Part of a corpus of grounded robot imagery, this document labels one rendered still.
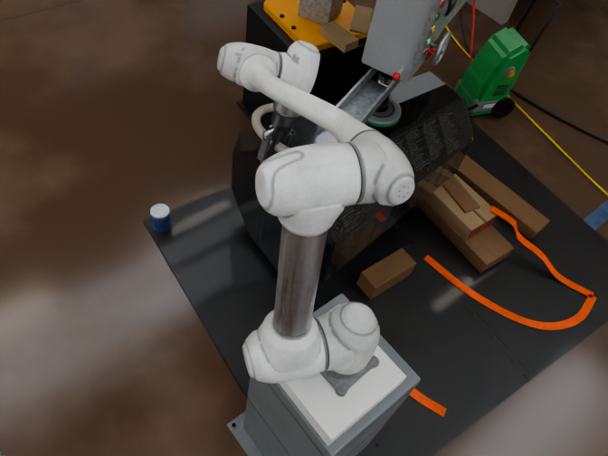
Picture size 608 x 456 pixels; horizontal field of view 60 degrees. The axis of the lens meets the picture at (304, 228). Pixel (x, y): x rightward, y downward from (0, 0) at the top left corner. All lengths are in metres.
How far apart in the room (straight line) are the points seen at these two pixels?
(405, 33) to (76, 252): 1.95
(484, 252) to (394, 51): 1.39
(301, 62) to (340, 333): 0.76
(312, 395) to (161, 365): 1.12
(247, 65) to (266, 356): 0.77
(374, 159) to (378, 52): 1.25
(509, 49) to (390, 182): 2.93
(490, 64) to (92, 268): 2.83
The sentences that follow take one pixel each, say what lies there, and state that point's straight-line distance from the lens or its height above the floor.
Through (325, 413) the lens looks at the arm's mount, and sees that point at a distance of 1.65.
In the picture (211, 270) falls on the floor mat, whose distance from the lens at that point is 2.83.
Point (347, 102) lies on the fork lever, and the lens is 2.19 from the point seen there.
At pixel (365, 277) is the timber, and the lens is 2.77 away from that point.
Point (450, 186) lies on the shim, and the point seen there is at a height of 0.22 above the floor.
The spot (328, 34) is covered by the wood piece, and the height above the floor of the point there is 0.82.
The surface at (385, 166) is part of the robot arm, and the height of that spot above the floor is 1.68.
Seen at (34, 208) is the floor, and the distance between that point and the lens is 3.24.
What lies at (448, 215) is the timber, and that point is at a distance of 3.15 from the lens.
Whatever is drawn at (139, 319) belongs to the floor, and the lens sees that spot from 2.74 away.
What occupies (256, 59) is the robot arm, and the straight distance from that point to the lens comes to 1.47.
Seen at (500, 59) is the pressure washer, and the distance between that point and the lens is 3.91.
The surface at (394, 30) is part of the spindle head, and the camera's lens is 2.20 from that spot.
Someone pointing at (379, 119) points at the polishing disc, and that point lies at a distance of 2.46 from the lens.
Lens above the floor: 2.41
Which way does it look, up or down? 52 degrees down
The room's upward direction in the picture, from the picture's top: 12 degrees clockwise
